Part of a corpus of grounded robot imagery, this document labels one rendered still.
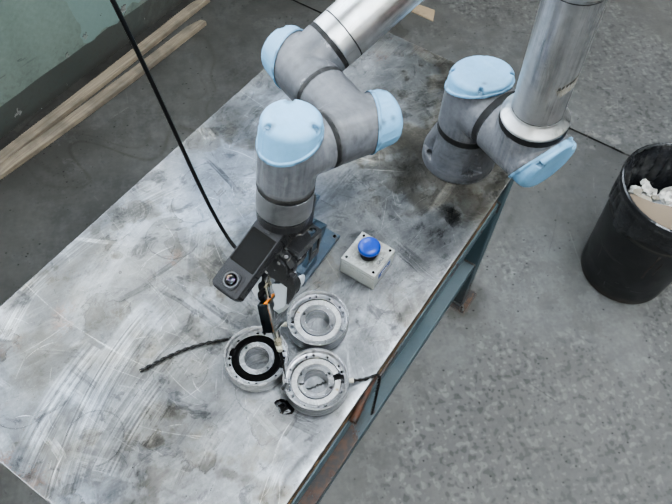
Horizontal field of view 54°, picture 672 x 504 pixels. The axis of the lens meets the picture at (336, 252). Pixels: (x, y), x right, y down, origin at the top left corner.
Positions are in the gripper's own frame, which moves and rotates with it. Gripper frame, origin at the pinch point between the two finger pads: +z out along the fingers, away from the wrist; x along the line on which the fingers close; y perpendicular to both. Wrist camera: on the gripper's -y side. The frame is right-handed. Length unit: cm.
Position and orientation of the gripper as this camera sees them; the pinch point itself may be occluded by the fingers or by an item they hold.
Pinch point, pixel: (267, 304)
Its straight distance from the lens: 101.5
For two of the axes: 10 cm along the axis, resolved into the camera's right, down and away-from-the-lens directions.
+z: -1.2, 6.3, 7.7
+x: -8.2, -5.0, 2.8
